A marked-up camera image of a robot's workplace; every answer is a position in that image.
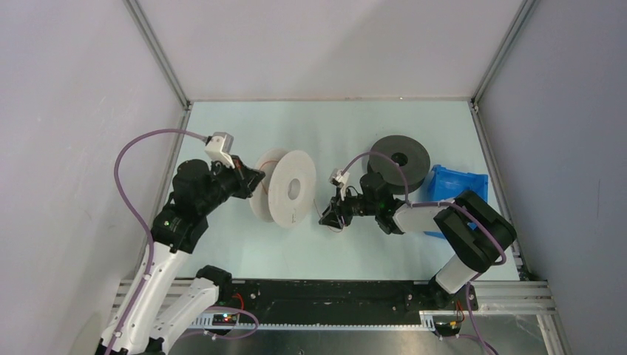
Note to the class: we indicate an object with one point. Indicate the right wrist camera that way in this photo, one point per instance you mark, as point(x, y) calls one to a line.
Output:
point(339, 178)

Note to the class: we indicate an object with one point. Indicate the right controller board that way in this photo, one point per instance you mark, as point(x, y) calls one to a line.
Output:
point(449, 329)

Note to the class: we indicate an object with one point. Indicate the controller board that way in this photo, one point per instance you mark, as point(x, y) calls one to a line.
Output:
point(449, 329)
point(224, 319)

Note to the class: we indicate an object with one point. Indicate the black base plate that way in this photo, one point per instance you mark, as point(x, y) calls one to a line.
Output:
point(341, 303)

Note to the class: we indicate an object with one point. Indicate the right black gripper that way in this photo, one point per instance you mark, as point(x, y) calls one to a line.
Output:
point(332, 216)

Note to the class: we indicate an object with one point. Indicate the left controller board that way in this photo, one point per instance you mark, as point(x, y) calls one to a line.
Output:
point(224, 319)

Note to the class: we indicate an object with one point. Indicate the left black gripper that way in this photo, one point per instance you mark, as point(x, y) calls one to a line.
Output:
point(247, 179)

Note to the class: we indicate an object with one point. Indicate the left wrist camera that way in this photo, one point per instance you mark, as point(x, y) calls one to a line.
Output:
point(218, 148)

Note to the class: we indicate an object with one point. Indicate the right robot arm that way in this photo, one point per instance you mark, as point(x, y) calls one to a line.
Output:
point(478, 235)

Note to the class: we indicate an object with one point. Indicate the white cable spool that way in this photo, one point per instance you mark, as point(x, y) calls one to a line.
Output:
point(286, 194)

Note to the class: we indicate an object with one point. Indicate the black cable spool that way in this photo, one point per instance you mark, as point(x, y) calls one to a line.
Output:
point(406, 153)

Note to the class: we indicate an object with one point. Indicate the blue plastic bin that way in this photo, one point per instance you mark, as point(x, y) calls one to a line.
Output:
point(448, 183)

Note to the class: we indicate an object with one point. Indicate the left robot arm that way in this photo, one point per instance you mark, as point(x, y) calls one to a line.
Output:
point(141, 325)

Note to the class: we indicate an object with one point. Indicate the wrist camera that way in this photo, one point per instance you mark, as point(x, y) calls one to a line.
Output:
point(218, 148)
point(339, 178)

